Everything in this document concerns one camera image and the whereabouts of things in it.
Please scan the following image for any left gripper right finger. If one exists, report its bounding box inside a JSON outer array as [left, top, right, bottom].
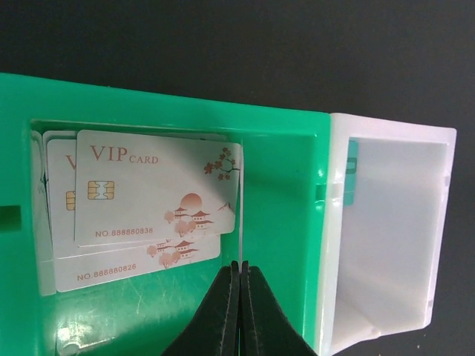
[[240, 261, 315, 356]]

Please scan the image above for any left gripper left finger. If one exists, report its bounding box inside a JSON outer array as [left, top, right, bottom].
[[163, 261, 240, 356]]

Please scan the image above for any white floral card in bin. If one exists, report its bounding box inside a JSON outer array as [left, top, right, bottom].
[[30, 131, 76, 297]]

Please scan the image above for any teal VIP card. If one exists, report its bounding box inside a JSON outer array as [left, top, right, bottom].
[[344, 139, 359, 206]]

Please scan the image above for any green divided bin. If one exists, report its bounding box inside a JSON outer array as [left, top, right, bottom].
[[1, 73, 331, 355]]

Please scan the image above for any clear white bin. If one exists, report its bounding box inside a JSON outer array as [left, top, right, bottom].
[[313, 113, 456, 355]]

